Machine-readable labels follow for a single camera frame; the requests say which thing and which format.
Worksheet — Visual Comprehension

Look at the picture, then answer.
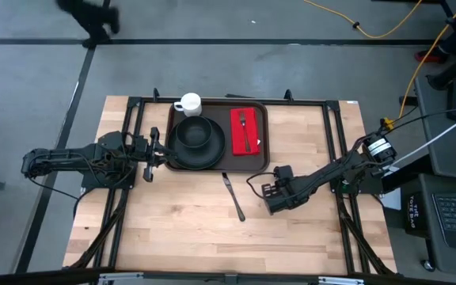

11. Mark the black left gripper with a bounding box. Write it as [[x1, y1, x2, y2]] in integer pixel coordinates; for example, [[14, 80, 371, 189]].
[[132, 126, 177, 183]]

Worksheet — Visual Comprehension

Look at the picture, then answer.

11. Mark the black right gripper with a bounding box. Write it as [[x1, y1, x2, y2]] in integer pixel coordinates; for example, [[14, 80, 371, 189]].
[[261, 165, 304, 217]]

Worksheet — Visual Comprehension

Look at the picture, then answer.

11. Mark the black round bowl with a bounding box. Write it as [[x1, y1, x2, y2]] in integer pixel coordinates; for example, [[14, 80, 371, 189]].
[[175, 115, 214, 150]]

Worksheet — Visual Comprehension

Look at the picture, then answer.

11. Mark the black round plate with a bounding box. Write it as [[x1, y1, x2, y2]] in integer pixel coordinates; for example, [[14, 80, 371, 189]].
[[166, 116, 226, 171]]

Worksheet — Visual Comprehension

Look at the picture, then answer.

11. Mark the dark metal knife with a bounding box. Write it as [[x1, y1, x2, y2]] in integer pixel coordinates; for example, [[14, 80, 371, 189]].
[[222, 172, 246, 222]]

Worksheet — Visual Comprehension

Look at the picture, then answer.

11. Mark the white ceramic mug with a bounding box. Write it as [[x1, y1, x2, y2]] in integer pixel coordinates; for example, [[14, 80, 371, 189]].
[[173, 92, 203, 118]]

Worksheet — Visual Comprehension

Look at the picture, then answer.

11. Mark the dark metal fork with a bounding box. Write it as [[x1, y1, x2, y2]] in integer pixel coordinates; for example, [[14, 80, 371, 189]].
[[238, 112, 252, 154]]

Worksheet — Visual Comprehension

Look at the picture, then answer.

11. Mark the red cloth napkin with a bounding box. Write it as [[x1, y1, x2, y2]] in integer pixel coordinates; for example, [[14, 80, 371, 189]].
[[230, 107, 261, 157]]

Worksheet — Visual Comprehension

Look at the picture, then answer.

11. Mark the dark brown plastic tray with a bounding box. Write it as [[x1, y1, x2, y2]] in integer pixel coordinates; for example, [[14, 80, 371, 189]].
[[162, 101, 271, 174]]

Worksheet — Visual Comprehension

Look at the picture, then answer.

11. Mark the white paper sheet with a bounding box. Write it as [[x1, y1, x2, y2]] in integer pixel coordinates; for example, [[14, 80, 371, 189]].
[[380, 188, 402, 211]]

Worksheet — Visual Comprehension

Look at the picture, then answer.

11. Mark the black tote bag box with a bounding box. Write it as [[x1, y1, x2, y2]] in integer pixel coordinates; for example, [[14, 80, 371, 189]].
[[405, 192, 430, 238]]

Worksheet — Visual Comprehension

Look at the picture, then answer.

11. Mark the person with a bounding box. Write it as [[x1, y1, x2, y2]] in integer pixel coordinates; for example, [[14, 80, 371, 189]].
[[55, 0, 120, 51]]

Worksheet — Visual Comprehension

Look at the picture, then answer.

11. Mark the person's shoe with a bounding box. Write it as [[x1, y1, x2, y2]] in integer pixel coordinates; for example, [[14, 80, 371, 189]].
[[414, 47, 449, 65]]

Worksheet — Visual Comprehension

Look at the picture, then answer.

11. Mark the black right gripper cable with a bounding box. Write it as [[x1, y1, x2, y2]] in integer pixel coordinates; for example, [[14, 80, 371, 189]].
[[245, 171, 277, 200]]

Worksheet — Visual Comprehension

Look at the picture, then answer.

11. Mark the black metal table frame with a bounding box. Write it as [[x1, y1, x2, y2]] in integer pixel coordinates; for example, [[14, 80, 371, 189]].
[[63, 87, 399, 278]]

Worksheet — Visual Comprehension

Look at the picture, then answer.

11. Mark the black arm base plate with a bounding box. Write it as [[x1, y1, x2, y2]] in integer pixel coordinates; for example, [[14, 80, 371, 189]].
[[80, 158, 138, 190], [328, 161, 386, 195]]

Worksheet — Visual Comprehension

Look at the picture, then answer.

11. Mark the yellow cable with plug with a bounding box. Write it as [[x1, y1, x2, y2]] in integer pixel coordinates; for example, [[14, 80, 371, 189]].
[[382, 0, 456, 131]]

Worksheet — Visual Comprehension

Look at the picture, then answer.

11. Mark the black power cable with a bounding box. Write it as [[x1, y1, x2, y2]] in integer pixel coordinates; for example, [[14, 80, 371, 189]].
[[382, 105, 456, 138]]

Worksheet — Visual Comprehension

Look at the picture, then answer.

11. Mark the black camera rig bar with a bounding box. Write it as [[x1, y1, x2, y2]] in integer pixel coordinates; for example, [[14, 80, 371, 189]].
[[0, 268, 456, 285]]

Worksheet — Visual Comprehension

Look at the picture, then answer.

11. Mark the white cable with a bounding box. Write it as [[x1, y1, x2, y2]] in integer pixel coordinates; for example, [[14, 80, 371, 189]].
[[386, 117, 456, 171]]

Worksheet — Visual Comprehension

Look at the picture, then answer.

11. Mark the yellow looped floor cable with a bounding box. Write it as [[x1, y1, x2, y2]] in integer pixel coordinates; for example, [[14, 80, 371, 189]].
[[302, 0, 425, 40]]

